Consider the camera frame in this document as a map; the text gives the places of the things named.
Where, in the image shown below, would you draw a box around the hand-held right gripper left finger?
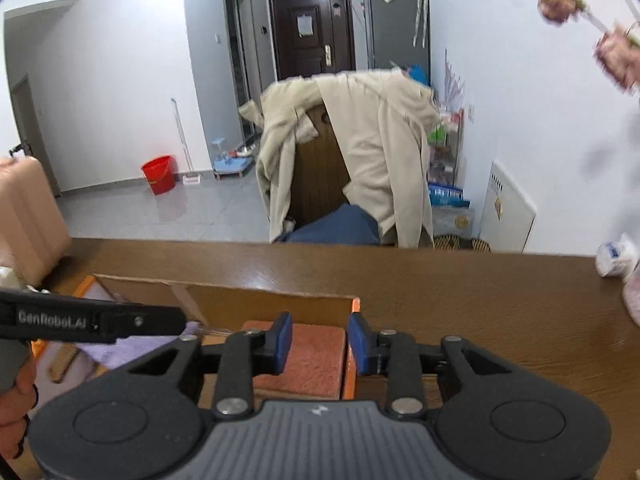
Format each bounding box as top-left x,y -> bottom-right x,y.
115,311 -> 293,420

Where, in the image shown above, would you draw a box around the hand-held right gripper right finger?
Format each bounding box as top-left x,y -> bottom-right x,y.
346,312 -> 516,420

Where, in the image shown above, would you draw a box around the orange-rimmed cardboard box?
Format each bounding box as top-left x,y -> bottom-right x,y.
31,274 -> 361,402

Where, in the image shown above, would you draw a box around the pink soft cloth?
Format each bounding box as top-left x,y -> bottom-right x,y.
621,267 -> 640,323

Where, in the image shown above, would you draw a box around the person's left hand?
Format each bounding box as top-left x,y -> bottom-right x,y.
0,359 -> 39,457

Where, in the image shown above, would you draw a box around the orange sponge block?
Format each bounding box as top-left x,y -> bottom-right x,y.
240,321 -> 348,401

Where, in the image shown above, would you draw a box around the purple knit cloth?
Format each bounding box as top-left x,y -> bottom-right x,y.
75,321 -> 201,371

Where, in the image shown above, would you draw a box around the pink suitcase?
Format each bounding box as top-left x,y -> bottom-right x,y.
0,155 -> 72,286

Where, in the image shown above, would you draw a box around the blue denim cloth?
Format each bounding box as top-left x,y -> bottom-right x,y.
274,204 -> 383,247

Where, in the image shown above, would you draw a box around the white sack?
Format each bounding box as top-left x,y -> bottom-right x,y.
432,207 -> 473,238

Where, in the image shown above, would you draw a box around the red plastic bucket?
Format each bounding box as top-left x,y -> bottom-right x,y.
141,155 -> 177,196

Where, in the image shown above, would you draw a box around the brown wooden chair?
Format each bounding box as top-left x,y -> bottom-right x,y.
290,105 -> 401,248

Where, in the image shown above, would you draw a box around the blue printed package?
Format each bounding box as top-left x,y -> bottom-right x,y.
427,184 -> 471,208

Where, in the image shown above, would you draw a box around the small blue stool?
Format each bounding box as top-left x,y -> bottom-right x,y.
210,137 -> 258,180

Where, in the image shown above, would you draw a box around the beige jacket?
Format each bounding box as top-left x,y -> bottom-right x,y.
239,69 -> 443,249

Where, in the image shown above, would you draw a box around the white mop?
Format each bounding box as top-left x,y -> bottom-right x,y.
171,98 -> 202,184

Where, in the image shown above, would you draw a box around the metal storage rack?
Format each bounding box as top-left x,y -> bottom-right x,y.
425,107 -> 466,196

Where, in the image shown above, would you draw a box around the white plastic bag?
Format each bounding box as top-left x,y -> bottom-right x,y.
595,232 -> 640,278

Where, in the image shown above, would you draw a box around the dark brown entrance door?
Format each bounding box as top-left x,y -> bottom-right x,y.
268,0 -> 357,83

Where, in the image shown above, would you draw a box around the grey refrigerator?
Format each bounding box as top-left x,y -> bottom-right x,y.
362,0 -> 432,73

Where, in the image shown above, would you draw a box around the hanging folded umbrellas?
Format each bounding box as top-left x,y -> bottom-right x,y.
412,0 -> 431,48

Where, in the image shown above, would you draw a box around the white wall panel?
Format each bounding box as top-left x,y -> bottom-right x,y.
479,160 -> 537,253

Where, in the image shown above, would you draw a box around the pale purple wall decal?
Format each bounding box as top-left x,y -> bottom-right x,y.
444,49 -> 466,111

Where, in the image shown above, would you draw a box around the open doorway frame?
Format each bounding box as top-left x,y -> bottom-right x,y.
221,0 -> 262,147

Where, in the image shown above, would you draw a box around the flower wall sticker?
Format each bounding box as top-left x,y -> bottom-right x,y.
537,0 -> 640,96

